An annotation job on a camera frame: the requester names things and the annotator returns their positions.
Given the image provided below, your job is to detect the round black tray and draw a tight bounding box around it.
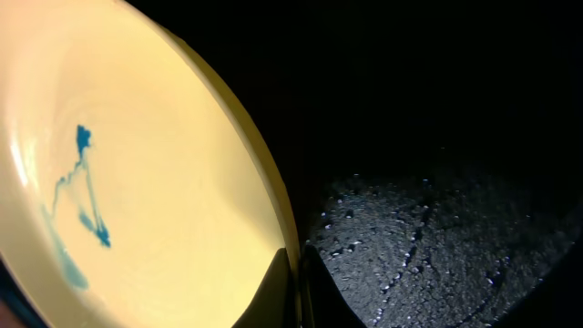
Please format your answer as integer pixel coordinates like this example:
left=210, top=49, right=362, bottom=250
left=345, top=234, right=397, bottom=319
left=1, top=1, right=582, bottom=327

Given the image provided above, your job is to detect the yellow plate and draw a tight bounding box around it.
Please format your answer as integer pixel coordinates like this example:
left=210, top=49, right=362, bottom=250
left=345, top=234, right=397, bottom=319
left=1, top=0, right=302, bottom=327

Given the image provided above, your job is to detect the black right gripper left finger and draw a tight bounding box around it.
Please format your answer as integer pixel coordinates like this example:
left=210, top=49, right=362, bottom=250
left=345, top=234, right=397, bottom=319
left=233, top=248, right=296, bottom=328

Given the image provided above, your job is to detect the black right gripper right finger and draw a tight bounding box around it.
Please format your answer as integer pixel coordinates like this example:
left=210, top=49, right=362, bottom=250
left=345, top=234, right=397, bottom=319
left=300, top=245, right=365, bottom=328

